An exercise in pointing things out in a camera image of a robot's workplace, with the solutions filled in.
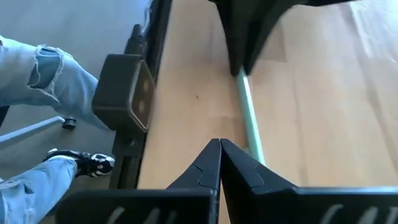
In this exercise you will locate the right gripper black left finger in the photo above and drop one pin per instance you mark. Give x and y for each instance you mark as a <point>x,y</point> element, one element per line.
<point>202,186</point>

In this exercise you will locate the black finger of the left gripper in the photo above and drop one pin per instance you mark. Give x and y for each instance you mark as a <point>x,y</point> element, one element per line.
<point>280,12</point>
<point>236,31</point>

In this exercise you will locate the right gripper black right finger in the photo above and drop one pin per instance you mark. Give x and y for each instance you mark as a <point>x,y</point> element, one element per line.
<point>248,193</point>

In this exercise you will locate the mint green pencil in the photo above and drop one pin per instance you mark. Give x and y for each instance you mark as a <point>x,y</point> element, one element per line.
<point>248,115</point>

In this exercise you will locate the person's shoe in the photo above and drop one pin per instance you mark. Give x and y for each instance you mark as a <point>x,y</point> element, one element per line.
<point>93,163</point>

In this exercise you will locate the person's leg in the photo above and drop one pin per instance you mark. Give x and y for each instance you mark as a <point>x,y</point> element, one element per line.
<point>46,81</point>
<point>31,193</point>

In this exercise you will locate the grey chair leg with caster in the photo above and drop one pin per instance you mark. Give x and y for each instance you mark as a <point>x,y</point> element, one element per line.
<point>31,130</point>

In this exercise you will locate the black frame bracket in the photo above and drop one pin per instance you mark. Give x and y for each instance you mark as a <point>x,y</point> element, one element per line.
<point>121,93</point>

